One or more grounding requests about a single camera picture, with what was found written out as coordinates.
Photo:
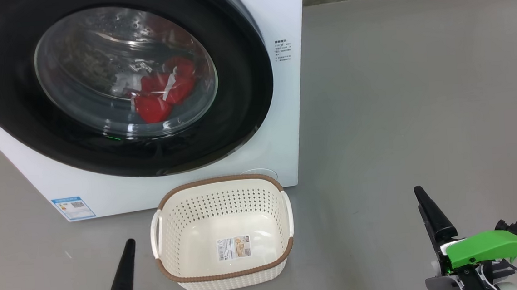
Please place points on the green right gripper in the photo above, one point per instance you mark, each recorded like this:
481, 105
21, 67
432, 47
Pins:
488, 247

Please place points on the red basketball jersey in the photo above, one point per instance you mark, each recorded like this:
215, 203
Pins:
151, 109

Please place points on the black round glass washer door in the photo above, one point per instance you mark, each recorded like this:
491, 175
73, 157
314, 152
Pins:
9, 89

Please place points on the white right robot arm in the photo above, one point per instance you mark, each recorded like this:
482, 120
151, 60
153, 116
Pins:
505, 288

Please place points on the cream perforated laundry basket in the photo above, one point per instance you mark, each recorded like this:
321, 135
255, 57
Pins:
174, 242

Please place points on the printed label sticker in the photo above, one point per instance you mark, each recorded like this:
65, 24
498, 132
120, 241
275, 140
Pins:
234, 247

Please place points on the white front-load washing machine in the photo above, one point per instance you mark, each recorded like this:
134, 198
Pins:
284, 116

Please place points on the blue energy label sticker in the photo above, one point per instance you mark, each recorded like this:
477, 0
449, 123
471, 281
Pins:
74, 208

